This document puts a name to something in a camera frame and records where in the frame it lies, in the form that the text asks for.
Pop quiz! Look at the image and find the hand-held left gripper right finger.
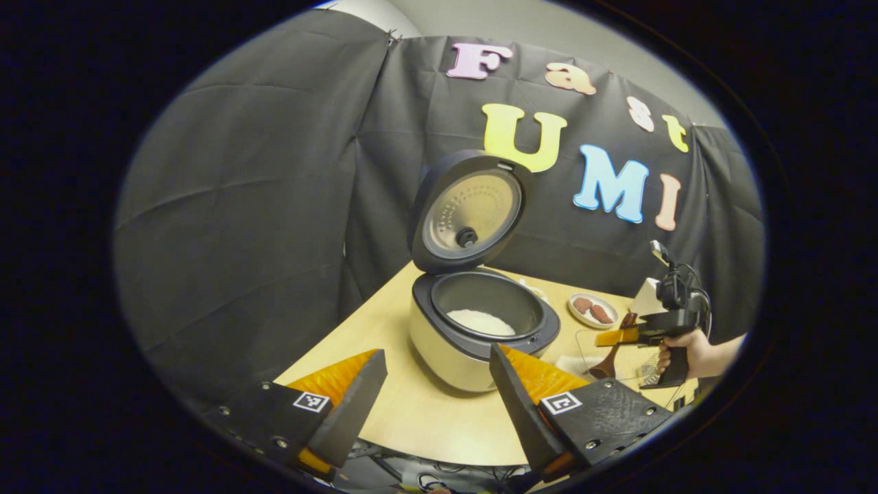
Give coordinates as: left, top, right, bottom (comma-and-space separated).
488, 343, 676, 481

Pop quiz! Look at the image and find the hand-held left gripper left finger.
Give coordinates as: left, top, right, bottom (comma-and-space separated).
206, 349, 388, 481

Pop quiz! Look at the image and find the brown wooden spoon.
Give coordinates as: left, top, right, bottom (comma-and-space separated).
589, 312, 639, 380

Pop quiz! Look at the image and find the white rice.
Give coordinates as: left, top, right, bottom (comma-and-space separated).
447, 309, 517, 337

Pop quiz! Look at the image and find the grey rice cooker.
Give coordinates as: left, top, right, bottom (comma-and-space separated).
408, 150, 561, 393

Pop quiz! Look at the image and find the white toaster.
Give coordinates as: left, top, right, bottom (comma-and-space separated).
630, 278, 666, 318

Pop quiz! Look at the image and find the white round plate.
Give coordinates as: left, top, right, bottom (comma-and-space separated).
568, 293, 619, 330

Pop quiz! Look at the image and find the black backdrop cloth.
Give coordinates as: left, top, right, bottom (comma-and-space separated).
113, 8, 766, 412

